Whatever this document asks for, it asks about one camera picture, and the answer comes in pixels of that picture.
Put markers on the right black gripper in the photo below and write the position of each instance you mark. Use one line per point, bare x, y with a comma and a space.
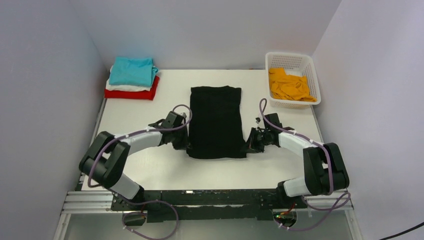
252, 146

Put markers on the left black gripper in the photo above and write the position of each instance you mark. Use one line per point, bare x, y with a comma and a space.
184, 144

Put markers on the black t shirt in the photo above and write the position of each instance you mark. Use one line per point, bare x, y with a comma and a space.
215, 130

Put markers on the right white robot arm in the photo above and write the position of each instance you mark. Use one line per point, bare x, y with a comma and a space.
324, 170

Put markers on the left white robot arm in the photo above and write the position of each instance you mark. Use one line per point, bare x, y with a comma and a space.
106, 157

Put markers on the folded red t shirt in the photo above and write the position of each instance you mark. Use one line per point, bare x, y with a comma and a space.
134, 95

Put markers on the orange t shirt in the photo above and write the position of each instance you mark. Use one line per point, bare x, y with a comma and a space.
289, 87

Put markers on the folded cyan t shirt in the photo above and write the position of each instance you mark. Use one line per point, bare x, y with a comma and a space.
140, 72

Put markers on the folded white t shirt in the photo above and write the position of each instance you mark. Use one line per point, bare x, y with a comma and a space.
125, 88

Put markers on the white plastic basket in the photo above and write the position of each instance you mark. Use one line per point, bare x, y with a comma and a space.
295, 64

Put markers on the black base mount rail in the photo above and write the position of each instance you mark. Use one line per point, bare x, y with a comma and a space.
213, 204

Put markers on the aluminium frame rail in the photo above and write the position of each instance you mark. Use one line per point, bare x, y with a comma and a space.
81, 202

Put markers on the black cable corner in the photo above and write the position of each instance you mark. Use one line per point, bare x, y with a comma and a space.
403, 232

